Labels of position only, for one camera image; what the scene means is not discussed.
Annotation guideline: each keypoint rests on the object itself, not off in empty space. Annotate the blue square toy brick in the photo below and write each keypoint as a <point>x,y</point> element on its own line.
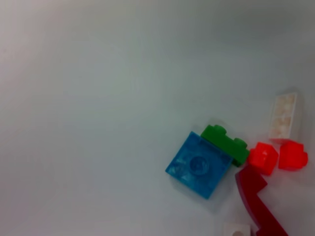
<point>197,164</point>

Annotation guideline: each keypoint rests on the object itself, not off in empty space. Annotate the small white toy brick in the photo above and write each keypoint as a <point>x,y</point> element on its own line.
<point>283,115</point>

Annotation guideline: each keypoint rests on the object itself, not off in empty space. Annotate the dark red toy brick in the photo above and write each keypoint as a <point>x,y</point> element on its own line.
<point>256,196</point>

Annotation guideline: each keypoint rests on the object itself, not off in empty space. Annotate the small red toy brick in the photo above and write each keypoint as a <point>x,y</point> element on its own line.
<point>292,155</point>
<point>262,158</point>

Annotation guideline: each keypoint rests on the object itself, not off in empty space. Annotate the white two-stud toy brick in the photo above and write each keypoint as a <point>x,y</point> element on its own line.
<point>236,229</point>

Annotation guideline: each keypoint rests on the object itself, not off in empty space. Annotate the small green toy brick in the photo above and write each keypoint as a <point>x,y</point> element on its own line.
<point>226,145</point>

